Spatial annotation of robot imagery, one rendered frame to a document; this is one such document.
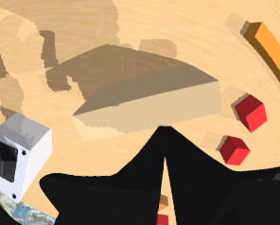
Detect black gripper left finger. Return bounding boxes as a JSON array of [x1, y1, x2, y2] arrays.
[[39, 127, 167, 225]]

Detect red square block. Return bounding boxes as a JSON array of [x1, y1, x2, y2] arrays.
[[219, 136, 250, 165], [155, 214, 169, 225], [234, 95, 267, 133]]

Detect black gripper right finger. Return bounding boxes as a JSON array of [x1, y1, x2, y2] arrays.
[[165, 126, 280, 225]]

